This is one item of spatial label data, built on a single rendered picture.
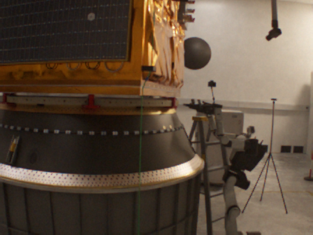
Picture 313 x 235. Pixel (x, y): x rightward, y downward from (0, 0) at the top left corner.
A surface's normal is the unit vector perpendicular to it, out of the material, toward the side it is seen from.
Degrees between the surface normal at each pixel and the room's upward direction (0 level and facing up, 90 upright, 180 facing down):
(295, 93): 90
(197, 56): 90
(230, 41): 90
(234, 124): 90
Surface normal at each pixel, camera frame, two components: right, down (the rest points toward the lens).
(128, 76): -0.17, 0.14
